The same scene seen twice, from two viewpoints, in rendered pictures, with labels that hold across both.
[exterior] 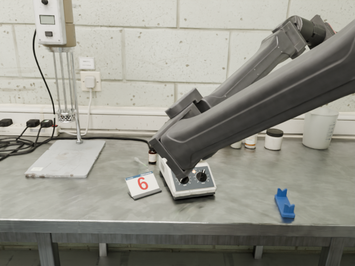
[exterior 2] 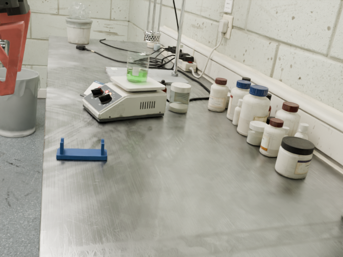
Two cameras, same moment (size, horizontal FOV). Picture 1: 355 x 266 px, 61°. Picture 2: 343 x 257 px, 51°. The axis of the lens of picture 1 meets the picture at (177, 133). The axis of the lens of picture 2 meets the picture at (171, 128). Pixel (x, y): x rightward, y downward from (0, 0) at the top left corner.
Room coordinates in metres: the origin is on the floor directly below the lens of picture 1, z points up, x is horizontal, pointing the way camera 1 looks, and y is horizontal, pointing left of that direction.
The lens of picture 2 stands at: (0.68, -0.98, 1.09)
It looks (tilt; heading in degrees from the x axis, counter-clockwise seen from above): 21 degrees down; 72
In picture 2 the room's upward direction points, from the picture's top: 7 degrees clockwise
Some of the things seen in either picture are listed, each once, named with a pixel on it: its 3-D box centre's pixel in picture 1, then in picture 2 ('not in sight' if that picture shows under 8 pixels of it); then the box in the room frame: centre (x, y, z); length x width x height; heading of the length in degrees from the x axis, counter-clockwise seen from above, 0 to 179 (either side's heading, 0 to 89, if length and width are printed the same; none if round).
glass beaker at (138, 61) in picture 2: not in sight; (137, 68); (0.88, -0.02, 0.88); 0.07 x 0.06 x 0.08; 112
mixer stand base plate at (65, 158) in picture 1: (69, 156); (145, 75); (1.00, 0.39, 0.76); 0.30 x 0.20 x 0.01; 1
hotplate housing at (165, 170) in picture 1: (184, 168); (127, 98); (0.86, -0.03, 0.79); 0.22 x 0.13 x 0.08; 16
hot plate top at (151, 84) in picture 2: not in sight; (137, 82); (0.89, -0.02, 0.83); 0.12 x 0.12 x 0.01; 16
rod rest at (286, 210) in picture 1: (285, 201); (82, 148); (0.72, -0.30, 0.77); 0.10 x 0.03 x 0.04; 175
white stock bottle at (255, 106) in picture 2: not in sight; (254, 110); (1.17, -0.18, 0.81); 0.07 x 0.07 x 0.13
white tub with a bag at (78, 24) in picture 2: not in sight; (78, 22); (0.77, 1.07, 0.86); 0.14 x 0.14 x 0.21
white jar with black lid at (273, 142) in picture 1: (273, 139); (294, 157); (1.16, -0.39, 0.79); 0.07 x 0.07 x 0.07
